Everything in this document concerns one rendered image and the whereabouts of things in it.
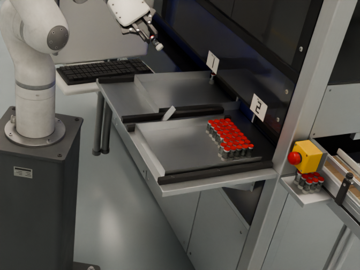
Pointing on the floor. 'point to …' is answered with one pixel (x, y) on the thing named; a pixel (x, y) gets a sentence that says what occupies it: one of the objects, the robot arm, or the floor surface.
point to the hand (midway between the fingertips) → (148, 34)
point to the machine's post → (298, 124)
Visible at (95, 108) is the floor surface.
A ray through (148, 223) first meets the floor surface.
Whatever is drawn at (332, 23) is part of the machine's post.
